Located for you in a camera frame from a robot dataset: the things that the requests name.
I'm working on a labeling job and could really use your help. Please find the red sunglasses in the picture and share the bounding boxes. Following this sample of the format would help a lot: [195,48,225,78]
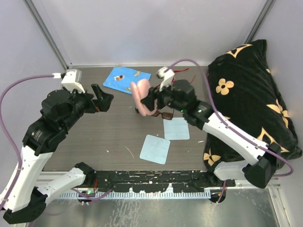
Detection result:
[172,68,196,84]

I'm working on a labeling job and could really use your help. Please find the black floral plush pillow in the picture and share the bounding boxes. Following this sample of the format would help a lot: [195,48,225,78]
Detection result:
[207,39,303,160]

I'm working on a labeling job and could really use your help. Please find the blue cartoon print cloth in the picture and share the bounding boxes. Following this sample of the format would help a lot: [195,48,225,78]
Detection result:
[103,67,151,94]

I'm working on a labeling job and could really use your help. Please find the pink glasses case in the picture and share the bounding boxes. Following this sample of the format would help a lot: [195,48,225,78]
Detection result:
[130,79,157,116]

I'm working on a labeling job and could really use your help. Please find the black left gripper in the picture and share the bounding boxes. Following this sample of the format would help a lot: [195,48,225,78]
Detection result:
[61,83,113,131]

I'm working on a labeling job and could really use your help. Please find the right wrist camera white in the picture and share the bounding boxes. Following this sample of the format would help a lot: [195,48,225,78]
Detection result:
[157,67,175,92]

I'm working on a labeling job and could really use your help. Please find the light blue cloth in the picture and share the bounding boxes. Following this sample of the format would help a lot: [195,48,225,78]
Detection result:
[163,117,190,140]
[139,135,170,165]

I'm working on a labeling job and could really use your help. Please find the aluminium front rail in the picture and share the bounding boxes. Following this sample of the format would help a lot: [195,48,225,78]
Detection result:
[33,171,281,200]

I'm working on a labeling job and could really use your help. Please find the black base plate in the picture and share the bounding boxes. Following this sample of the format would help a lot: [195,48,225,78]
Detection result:
[71,169,236,193]

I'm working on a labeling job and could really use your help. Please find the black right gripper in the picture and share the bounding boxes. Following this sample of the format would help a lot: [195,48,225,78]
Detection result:
[141,79,186,114]

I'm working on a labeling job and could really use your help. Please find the tortoiseshell brown sunglasses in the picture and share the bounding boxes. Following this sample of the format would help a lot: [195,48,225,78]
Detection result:
[152,110,174,121]

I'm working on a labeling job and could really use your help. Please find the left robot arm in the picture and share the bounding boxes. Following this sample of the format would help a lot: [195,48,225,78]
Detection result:
[3,84,114,224]

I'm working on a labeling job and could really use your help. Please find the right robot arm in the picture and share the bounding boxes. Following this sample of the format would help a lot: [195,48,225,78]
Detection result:
[135,79,281,189]

